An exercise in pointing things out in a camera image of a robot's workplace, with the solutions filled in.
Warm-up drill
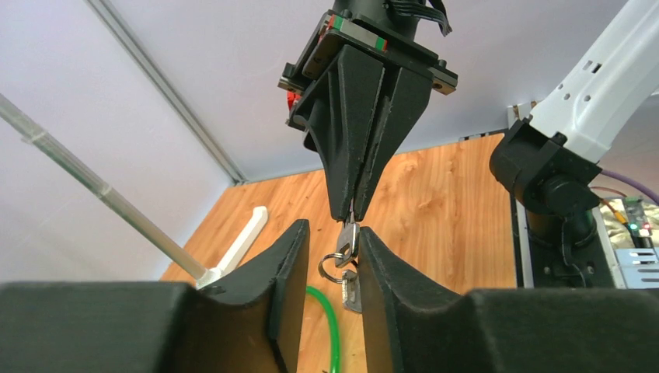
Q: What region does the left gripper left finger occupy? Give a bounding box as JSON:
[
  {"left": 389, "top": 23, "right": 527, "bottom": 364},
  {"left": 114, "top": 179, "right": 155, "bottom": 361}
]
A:
[{"left": 1, "top": 219, "right": 310, "bottom": 372}]

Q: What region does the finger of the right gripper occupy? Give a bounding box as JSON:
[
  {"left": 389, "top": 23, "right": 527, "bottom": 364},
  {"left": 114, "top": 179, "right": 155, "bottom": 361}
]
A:
[
  {"left": 353, "top": 68, "right": 433, "bottom": 221},
  {"left": 291, "top": 45, "right": 385, "bottom": 221}
]

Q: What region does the right circuit board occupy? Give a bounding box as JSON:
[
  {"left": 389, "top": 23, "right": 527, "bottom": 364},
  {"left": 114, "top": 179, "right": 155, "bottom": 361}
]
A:
[{"left": 622, "top": 197, "right": 652, "bottom": 238}]

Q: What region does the white clothes rack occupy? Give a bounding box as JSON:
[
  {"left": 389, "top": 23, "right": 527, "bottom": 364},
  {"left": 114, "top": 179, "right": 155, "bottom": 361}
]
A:
[{"left": 1, "top": 96, "right": 269, "bottom": 289}]

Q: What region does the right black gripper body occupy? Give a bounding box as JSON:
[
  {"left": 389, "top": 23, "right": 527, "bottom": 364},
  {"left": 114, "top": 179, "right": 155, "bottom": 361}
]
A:
[{"left": 278, "top": 10, "right": 458, "bottom": 127}]

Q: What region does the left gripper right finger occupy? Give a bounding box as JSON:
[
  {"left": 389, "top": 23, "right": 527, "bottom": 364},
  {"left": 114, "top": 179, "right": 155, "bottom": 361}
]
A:
[{"left": 358, "top": 228, "right": 658, "bottom": 372}]

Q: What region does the green cable lock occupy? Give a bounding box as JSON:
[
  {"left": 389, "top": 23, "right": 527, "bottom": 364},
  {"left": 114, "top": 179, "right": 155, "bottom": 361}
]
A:
[{"left": 305, "top": 286, "right": 342, "bottom": 373}]

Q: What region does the silver key pair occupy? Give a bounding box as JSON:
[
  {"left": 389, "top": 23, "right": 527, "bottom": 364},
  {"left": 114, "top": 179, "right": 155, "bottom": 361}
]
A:
[{"left": 317, "top": 201, "right": 362, "bottom": 314}]

